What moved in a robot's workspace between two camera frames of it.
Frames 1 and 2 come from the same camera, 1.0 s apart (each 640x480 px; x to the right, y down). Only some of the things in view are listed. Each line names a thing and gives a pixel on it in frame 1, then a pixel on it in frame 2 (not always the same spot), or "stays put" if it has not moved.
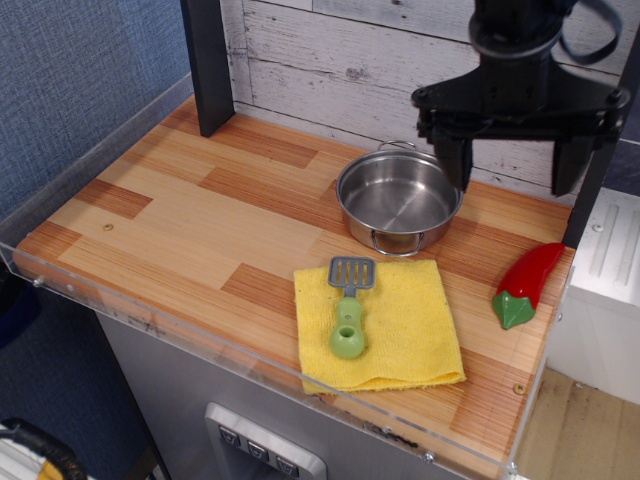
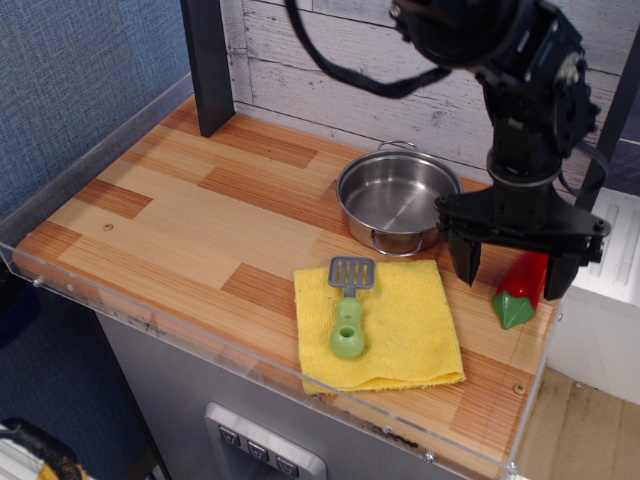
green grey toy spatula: [347, 339] stays put
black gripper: [520, 96] -> [537, 218]
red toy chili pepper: [521, 280] stays put
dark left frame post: [209, 58] stays put
